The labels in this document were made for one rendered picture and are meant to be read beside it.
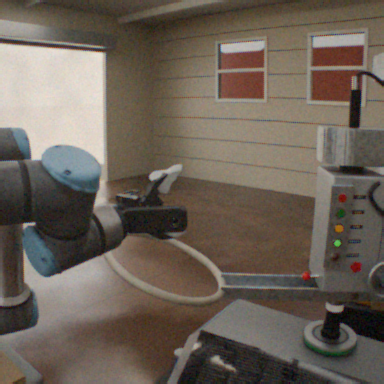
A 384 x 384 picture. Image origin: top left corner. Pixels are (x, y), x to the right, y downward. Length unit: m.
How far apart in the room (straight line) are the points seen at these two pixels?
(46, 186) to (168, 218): 0.25
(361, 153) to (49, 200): 0.99
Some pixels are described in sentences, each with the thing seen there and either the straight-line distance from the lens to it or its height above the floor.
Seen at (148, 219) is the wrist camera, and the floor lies 1.55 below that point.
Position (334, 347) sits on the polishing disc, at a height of 0.89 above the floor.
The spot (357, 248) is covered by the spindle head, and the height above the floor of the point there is 1.30.
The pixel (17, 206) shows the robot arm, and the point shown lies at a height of 1.63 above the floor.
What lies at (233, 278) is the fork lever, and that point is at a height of 1.11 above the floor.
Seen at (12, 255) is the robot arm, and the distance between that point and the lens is 1.23.
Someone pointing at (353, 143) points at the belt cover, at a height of 1.65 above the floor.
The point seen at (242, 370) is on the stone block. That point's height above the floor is 0.75.
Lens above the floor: 1.75
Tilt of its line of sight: 13 degrees down
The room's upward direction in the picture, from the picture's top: straight up
